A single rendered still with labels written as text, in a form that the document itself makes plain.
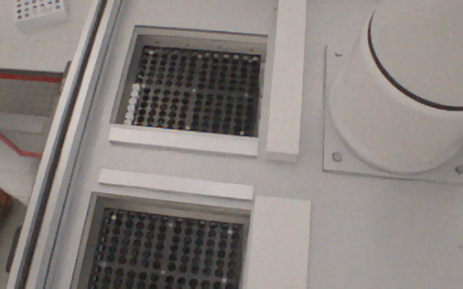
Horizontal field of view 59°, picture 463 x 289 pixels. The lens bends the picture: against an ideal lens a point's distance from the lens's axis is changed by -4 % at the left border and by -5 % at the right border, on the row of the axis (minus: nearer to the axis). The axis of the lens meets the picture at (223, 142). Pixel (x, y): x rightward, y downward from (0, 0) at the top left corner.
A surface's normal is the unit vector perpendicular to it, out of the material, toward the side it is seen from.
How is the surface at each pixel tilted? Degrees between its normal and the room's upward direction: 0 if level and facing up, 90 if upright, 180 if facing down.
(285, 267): 0
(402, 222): 0
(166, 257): 0
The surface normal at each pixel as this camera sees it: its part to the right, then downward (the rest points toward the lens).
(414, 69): -0.68, 0.68
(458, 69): -0.18, 0.77
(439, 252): -0.03, -0.40
